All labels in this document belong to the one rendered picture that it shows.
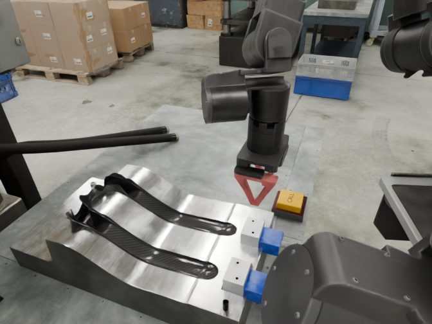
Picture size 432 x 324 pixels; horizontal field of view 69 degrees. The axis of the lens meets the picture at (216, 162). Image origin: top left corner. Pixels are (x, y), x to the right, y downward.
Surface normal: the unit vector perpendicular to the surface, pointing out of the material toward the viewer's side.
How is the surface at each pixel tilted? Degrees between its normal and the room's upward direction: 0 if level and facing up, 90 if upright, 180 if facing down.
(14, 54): 90
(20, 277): 0
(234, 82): 69
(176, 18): 90
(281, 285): 64
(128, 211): 26
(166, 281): 4
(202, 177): 0
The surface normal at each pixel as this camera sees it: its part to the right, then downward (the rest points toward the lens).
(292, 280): -0.90, -0.40
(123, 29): -0.27, 0.58
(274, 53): 0.18, 0.20
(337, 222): -0.01, -0.83
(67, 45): -0.35, 0.37
